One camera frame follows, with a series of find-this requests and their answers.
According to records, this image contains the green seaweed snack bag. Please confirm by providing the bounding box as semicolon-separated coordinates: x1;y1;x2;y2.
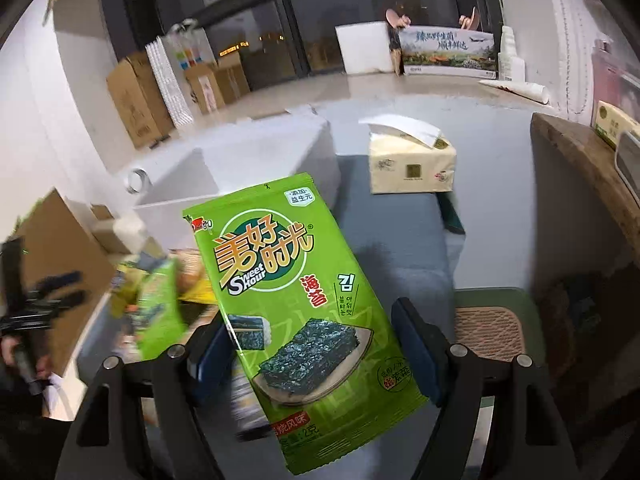
183;174;425;474

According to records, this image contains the person's left hand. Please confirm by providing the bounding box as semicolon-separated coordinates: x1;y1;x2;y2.
1;336;52;380

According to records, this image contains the brown cardboard box at left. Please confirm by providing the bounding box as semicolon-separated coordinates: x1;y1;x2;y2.
17;190;115;376

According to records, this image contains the green mat with brown pad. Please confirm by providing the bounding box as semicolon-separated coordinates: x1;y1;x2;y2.
454;287;546;365

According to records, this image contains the clear tape roll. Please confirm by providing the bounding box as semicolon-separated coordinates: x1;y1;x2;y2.
125;168;152;195

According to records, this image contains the wooden side table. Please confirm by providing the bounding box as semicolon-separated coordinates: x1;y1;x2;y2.
530;113;639;264

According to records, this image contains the white storage bin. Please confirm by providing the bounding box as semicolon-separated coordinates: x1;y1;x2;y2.
120;113;341;249

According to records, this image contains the tall brown cardboard box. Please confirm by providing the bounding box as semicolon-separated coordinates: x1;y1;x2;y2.
106;52;174;150

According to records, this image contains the open small cardboard box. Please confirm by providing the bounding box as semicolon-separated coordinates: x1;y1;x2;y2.
183;52;250;115

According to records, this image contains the white polka dot gift bag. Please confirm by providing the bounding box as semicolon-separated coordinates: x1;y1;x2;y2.
144;18;216;128

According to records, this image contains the beige tissue pack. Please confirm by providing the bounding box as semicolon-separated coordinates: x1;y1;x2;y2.
359;114;457;194

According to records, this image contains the landscape printed banner board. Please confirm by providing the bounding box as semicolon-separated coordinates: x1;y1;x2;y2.
398;26;497;79

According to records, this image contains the white foam board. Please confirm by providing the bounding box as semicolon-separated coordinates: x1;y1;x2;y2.
335;22;394;76

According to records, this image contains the white bottle by wall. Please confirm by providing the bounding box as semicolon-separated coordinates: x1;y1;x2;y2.
498;25;526;82

